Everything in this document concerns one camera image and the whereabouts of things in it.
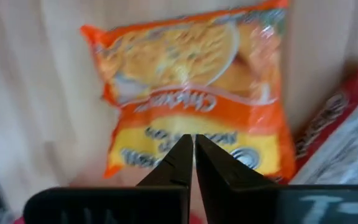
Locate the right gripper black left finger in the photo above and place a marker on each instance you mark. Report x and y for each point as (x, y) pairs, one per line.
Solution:
(172, 171)

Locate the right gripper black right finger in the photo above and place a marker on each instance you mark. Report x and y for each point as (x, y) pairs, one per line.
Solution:
(219, 174)

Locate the orange Maruchan noodle pack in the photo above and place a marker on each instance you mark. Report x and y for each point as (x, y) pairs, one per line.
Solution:
(182, 62)

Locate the red Maruchan noodle pack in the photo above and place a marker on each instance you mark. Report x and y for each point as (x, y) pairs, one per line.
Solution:
(346, 140)

